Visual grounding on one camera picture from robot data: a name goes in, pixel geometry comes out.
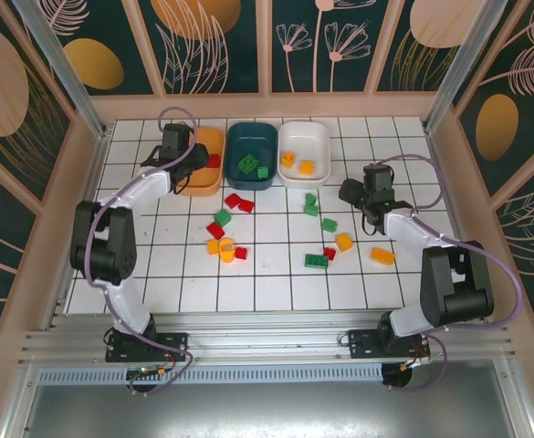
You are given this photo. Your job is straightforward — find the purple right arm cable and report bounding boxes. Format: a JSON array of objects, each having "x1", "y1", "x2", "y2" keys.
[{"x1": 371, "y1": 153, "x2": 523, "y2": 393}]

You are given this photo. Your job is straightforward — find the grey metal sheet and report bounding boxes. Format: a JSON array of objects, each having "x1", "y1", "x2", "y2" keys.
[{"x1": 19, "y1": 382, "x2": 530, "y2": 438}]

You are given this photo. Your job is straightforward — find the aluminium frame beam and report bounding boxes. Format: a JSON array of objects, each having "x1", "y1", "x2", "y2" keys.
[{"x1": 17, "y1": 309, "x2": 521, "y2": 369}]

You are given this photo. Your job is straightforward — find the small circuit board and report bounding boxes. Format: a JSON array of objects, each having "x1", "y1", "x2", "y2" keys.
[{"x1": 129, "y1": 366, "x2": 167, "y2": 380}]

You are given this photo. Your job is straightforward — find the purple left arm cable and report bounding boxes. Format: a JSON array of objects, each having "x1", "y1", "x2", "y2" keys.
[{"x1": 83, "y1": 107, "x2": 199, "y2": 398}]

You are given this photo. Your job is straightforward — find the grey slotted cable duct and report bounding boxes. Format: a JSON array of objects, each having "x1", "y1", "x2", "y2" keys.
[{"x1": 36, "y1": 367, "x2": 386, "y2": 385}]

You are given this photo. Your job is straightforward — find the teal plastic container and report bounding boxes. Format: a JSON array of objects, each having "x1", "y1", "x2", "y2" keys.
[{"x1": 225, "y1": 120, "x2": 280, "y2": 191}]

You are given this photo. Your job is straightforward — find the aluminium corner post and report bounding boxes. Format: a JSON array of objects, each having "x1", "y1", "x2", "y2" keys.
[
  {"x1": 423, "y1": 0, "x2": 508, "y2": 134},
  {"x1": 11, "y1": 0, "x2": 114, "y2": 141}
]

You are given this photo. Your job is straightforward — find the black round grommet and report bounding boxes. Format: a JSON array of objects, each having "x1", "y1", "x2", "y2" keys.
[
  {"x1": 127, "y1": 378, "x2": 158, "y2": 396},
  {"x1": 382, "y1": 363, "x2": 414, "y2": 390}
]

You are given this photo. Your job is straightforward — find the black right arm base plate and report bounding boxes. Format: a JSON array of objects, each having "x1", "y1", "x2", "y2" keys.
[{"x1": 346, "y1": 328, "x2": 432, "y2": 362}]

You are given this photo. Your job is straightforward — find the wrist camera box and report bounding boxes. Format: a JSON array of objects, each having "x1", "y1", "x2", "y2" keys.
[
  {"x1": 162, "y1": 122, "x2": 191, "y2": 152},
  {"x1": 361, "y1": 162, "x2": 394, "y2": 193}
]

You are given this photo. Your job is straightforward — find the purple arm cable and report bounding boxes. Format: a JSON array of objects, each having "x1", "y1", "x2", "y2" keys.
[
  {"x1": 371, "y1": 153, "x2": 523, "y2": 393},
  {"x1": 83, "y1": 107, "x2": 199, "y2": 398}
]

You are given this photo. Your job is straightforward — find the orange plastic container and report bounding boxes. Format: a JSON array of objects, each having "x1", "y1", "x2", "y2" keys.
[{"x1": 174, "y1": 126, "x2": 227, "y2": 198}]

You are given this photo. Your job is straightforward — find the white plastic container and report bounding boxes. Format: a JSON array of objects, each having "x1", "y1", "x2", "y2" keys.
[{"x1": 277, "y1": 120, "x2": 332, "y2": 189}]

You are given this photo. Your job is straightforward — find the aluminium side rail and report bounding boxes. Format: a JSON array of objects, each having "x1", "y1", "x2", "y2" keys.
[
  {"x1": 42, "y1": 131, "x2": 112, "y2": 332},
  {"x1": 424, "y1": 130, "x2": 496, "y2": 323}
]

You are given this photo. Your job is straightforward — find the yellow round lego piece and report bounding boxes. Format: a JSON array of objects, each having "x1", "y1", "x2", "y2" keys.
[{"x1": 218, "y1": 237, "x2": 239, "y2": 264}]

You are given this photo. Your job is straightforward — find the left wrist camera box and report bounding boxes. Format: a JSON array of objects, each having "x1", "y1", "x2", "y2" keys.
[{"x1": 162, "y1": 122, "x2": 191, "y2": 152}]

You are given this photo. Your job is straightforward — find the long yellow lego brick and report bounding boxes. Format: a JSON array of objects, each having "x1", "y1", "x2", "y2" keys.
[{"x1": 370, "y1": 246, "x2": 396, "y2": 266}]

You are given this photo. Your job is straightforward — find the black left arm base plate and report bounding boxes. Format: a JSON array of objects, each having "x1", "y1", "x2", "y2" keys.
[{"x1": 105, "y1": 331, "x2": 190, "y2": 364}]

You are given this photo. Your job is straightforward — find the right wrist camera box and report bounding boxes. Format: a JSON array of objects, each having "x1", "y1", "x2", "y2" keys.
[{"x1": 361, "y1": 162, "x2": 394, "y2": 193}]

